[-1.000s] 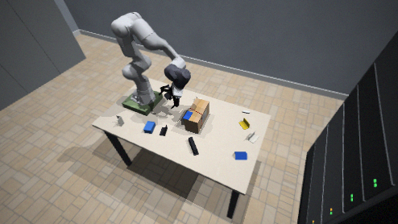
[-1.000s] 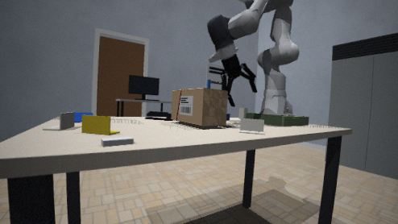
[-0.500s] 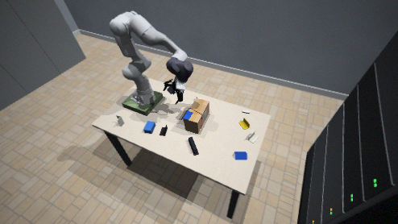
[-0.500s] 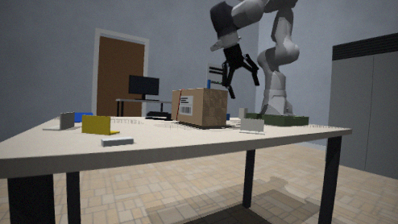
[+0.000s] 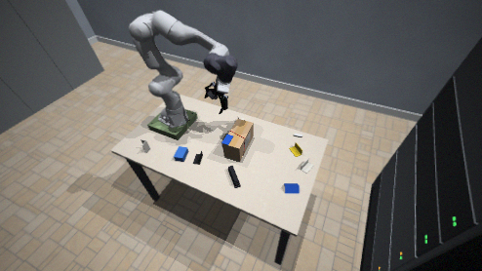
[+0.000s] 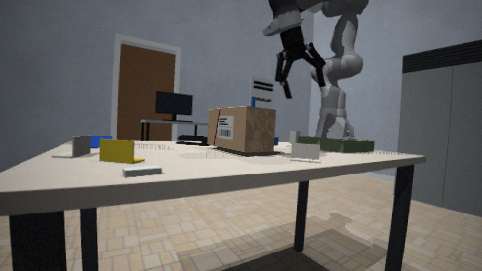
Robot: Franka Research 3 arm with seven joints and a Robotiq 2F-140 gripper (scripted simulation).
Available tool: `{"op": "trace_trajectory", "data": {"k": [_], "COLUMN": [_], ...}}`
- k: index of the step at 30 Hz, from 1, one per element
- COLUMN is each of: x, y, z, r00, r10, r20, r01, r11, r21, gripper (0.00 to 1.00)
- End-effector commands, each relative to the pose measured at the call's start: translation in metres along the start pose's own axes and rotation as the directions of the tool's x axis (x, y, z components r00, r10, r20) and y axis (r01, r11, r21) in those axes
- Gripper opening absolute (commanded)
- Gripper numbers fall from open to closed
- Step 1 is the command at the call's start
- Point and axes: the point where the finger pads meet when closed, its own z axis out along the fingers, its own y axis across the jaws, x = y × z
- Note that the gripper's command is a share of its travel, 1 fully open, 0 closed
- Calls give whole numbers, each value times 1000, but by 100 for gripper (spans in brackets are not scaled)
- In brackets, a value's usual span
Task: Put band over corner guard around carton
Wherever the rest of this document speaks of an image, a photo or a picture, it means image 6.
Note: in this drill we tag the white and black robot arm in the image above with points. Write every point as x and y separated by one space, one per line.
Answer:
345 63

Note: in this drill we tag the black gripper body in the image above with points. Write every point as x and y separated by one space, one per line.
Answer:
292 39

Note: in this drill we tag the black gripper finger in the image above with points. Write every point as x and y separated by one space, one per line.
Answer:
316 62
286 70

